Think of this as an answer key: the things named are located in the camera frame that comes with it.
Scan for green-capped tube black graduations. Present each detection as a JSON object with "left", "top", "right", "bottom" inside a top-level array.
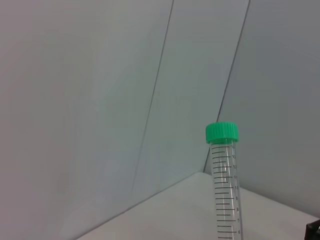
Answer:
[{"left": 205, "top": 121, "right": 242, "bottom": 240}]

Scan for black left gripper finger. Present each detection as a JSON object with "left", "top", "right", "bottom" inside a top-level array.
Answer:
[{"left": 305, "top": 219, "right": 320, "bottom": 240}]

